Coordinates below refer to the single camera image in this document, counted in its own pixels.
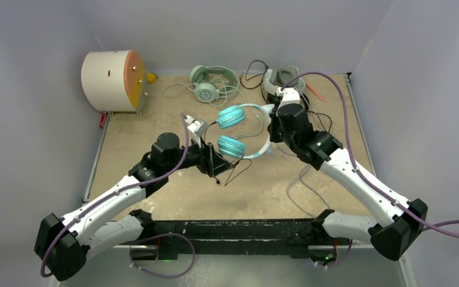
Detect white cylinder drum orange lid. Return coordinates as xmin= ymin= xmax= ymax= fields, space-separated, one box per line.
xmin=81 ymin=50 xmax=147 ymax=114

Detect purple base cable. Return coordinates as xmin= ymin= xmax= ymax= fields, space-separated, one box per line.
xmin=129 ymin=232 xmax=196 ymax=280
xmin=314 ymin=239 xmax=354 ymax=270

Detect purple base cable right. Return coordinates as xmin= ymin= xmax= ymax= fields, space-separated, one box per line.
xmin=314 ymin=239 xmax=354 ymax=270

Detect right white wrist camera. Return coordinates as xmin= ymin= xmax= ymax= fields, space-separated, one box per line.
xmin=276 ymin=87 xmax=301 ymax=106

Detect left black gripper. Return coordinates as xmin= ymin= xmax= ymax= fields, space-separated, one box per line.
xmin=164 ymin=134 xmax=232 ymax=176

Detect red clamp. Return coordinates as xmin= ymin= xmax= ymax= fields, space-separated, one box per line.
xmin=99 ymin=112 xmax=108 ymax=129

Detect mint green headphones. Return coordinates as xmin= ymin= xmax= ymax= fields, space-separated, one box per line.
xmin=163 ymin=65 xmax=266 ymax=138

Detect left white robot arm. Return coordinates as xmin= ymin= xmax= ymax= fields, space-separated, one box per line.
xmin=34 ymin=133 xmax=244 ymax=281

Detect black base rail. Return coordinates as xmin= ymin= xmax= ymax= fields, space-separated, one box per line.
xmin=130 ymin=209 xmax=350 ymax=262

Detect orange pencil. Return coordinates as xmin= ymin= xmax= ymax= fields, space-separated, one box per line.
xmin=305 ymin=83 xmax=325 ymax=102

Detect teal cat-ear headphones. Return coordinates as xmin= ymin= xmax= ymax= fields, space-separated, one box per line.
xmin=216 ymin=103 xmax=274 ymax=160

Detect black headphones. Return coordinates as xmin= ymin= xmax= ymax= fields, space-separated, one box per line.
xmin=238 ymin=60 xmax=333 ymax=132

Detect yellow small object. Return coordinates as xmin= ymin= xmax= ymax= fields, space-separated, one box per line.
xmin=146 ymin=72 xmax=158 ymax=84

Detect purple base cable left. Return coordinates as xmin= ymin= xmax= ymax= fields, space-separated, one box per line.
xmin=129 ymin=232 xmax=196 ymax=280

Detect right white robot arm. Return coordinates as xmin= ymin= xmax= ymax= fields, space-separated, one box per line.
xmin=267 ymin=103 xmax=428 ymax=261

